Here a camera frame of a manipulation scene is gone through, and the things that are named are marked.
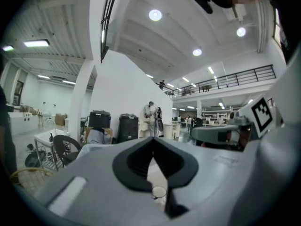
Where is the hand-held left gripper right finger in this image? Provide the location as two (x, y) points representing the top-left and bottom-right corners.
(153, 137), (198, 219)

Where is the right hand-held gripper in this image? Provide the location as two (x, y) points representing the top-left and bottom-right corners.
(190, 96), (285, 153)

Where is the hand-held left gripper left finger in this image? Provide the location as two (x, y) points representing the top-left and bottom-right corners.
(112, 137), (155, 193)

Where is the clear cup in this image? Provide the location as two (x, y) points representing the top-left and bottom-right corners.
(151, 186), (168, 200)

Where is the black plastic bin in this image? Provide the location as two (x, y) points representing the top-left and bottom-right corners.
(88, 110), (112, 129)
(118, 113), (139, 144)

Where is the grey jacket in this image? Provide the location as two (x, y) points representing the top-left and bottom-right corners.
(86, 127), (114, 145)

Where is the black balcony railing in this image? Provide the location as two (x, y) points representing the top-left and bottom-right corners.
(164, 64), (276, 99)

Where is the black wicker chair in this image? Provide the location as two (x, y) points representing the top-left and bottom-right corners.
(52, 135), (82, 169)

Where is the brown cardboard box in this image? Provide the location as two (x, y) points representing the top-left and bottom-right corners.
(54, 113), (68, 127)

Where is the tan rattan chair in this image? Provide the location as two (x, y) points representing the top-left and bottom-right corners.
(9, 167), (55, 195)

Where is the rectangular ceiling light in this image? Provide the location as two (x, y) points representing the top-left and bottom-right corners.
(23, 39), (51, 48)

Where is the white metal-frame table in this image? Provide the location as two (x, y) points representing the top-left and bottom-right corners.
(33, 129), (71, 172)

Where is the black head-worn camera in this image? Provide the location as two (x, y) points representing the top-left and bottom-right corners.
(192, 0), (214, 15)

